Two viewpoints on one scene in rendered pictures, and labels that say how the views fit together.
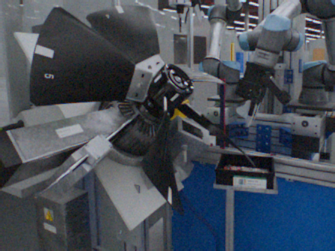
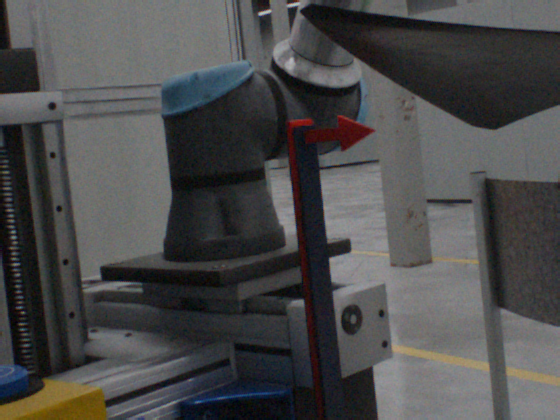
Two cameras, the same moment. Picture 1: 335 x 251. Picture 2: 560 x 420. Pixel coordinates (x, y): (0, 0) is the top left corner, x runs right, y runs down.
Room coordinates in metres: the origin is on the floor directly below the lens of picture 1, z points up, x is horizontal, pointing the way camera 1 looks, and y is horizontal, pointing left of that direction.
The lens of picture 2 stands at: (1.03, 0.61, 1.19)
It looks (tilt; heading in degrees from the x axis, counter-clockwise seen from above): 3 degrees down; 283
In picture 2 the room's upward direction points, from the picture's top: 6 degrees counter-clockwise
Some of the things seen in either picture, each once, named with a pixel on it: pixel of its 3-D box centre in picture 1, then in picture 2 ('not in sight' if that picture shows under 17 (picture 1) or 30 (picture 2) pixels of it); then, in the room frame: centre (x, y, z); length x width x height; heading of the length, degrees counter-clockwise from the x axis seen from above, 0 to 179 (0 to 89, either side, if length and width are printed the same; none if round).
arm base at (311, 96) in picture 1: (312, 94); (221, 211); (1.43, -0.56, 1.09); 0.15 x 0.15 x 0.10
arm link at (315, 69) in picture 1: (315, 72); (215, 117); (1.43, -0.56, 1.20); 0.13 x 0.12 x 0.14; 48
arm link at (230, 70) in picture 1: (229, 70); not in sight; (1.68, -0.12, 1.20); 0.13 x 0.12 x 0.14; 70
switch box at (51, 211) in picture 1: (63, 222); not in sight; (0.83, 0.50, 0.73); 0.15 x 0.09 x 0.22; 64
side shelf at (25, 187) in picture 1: (51, 166); not in sight; (1.02, 0.64, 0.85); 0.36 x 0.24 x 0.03; 154
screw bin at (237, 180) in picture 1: (245, 170); not in sight; (0.98, -0.13, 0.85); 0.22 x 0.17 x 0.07; 79
